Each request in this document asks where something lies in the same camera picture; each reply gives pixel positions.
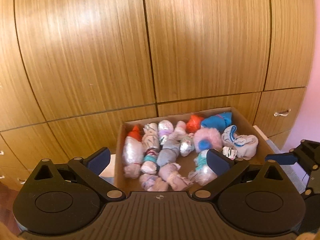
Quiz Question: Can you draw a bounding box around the white green patterned sock roll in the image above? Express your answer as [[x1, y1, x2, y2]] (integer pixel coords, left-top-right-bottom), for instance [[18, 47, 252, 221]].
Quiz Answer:
[[222, 146, 238, 160]]

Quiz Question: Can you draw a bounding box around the white sock teal band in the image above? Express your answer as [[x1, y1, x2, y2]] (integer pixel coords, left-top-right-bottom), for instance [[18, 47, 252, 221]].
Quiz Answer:
[[188, 150, 217, 186]]

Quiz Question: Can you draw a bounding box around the pale pink sock roll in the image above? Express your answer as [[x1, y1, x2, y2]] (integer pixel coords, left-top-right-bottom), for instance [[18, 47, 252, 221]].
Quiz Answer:
[[158, 163, 193, 191]]

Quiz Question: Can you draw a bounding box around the blue grey bed cover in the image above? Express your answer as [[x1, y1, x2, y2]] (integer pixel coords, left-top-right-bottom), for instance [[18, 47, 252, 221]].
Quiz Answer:
[[281, 163, 309, 194]]

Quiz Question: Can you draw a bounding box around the white sock blue trim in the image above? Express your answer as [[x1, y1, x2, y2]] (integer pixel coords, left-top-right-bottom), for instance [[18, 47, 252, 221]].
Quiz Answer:
[[221, 125, 259, 160]]

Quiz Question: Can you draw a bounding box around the fluffy pink sock ball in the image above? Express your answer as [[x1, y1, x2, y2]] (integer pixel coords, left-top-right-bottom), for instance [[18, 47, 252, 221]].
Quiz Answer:
[[193, 128, 223, 153]]

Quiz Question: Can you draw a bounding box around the shiny pink sock roll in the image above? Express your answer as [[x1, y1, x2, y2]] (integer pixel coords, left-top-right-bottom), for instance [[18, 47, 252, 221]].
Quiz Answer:
[[123, 136, 144, 179]]

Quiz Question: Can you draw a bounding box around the blue knitted sock roll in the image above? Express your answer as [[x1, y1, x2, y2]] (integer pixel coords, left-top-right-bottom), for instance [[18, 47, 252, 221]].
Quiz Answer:
[[201, 112, 232, 133]]

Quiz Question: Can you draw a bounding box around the brown cardboard box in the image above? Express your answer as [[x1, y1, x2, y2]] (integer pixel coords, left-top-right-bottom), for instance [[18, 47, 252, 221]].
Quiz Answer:
[[114, 107, 274, 194]]

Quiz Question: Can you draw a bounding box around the orange sock roll right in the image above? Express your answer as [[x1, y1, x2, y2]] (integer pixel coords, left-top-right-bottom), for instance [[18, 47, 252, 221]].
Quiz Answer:
[[186, 114, 204, 133]]

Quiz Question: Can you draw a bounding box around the orange sock roll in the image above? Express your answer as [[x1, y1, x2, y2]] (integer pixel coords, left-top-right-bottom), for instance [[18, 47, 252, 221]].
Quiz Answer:
[[127, 125, 142, 142], [186, 114, 204, 133]]

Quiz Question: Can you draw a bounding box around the grey sock roll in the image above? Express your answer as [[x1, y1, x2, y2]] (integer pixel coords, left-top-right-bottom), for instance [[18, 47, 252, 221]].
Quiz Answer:
[[157, 139, 180, 167]]

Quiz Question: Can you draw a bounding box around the orange sock roll left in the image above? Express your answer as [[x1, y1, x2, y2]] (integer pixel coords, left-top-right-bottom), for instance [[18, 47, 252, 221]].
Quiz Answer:
[[127, 125, 142, 142]]

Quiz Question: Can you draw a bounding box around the white lilac sock roll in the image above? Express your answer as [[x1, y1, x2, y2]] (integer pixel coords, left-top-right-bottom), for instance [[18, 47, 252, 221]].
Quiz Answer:
[[158, 120, 174, 145]]

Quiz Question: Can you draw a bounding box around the wooden wardrobe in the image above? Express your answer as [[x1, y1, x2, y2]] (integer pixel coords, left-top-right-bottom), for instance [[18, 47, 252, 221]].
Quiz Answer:
[[1, 0, 315, 190]]

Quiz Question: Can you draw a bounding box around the silver drawer handle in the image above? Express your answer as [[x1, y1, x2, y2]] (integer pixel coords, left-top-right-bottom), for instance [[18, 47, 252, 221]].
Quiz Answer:
[[273, 109, 291, 117]]

